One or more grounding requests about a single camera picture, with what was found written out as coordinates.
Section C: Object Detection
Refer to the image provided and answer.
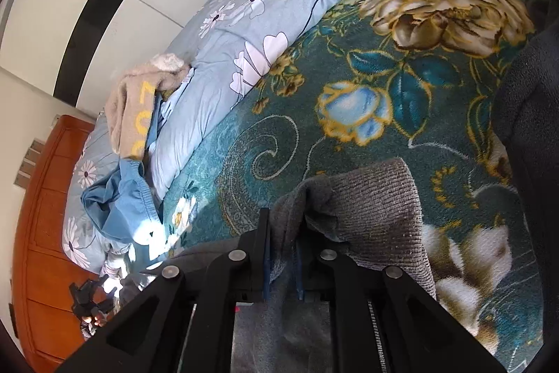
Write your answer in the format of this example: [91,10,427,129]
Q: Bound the dark fleece garment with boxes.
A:
[491,6,559,225]

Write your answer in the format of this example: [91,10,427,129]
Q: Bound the light blue garment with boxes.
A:
[81,93,164,245]

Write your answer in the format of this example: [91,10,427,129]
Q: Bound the beige knit sweater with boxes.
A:
[105,53,193,159]

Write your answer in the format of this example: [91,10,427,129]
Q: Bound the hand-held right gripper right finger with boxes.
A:
[293,227,509,373]

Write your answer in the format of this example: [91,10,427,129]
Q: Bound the white wardrobe with black band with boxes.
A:
[0,0,306,112]

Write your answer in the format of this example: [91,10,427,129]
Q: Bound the wooden bed headboard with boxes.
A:
[11,114,127,365]

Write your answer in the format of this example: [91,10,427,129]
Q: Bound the grey zip sweater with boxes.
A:
[118,157,437,373]

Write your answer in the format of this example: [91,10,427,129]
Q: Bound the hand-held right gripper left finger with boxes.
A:
[55,207,274,373]

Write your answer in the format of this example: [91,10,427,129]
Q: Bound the teal floral blanket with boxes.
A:
[161,0,551,373]

